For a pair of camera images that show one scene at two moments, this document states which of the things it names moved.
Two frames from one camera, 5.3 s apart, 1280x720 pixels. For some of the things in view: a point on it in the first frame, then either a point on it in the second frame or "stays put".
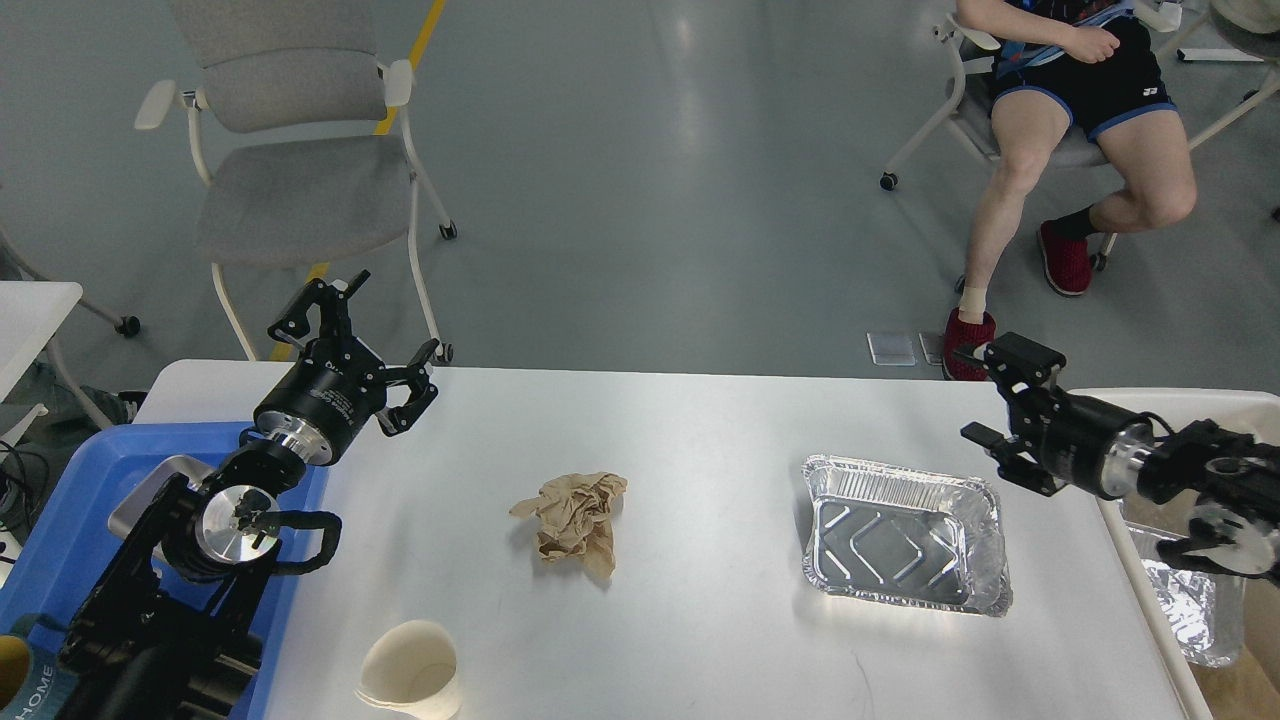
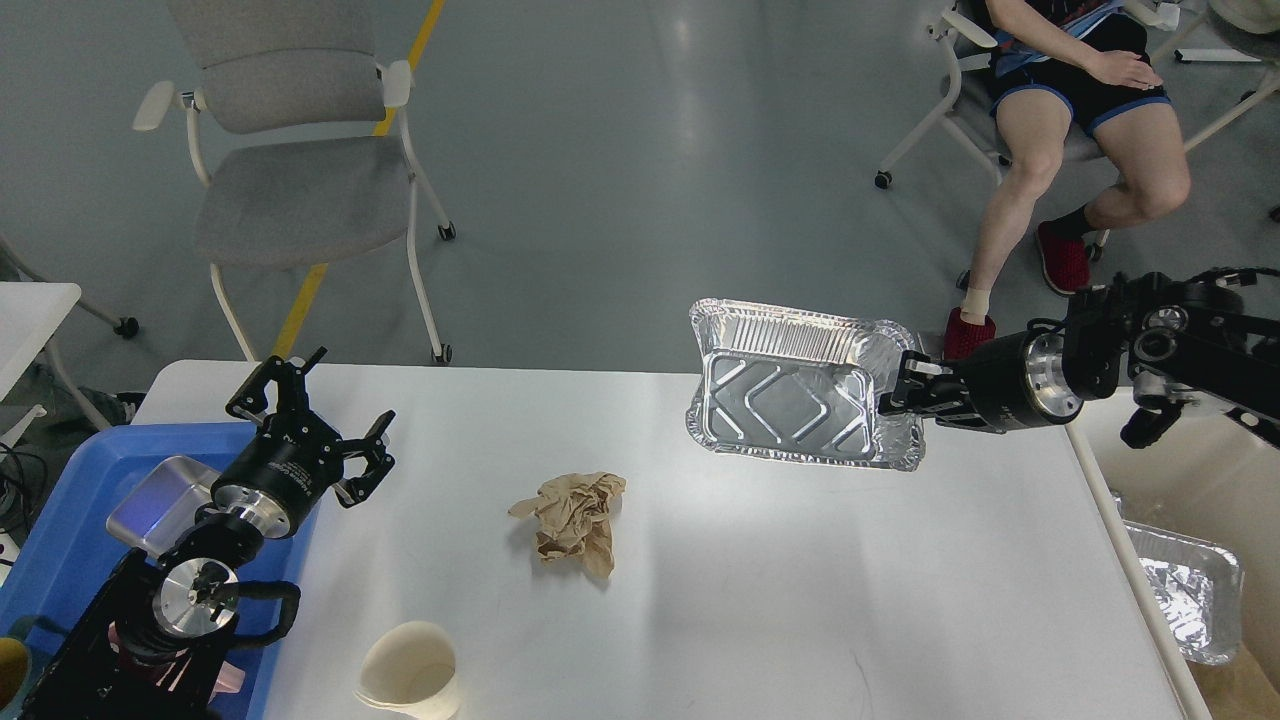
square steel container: [123, 520] stays put
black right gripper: [1066, 432] → [1015, 383]
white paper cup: [411, 668] stays put
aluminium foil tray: [901, 536] → [789, 384]
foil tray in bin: [1204, 608] stays put
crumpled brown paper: [573, 516] stays put
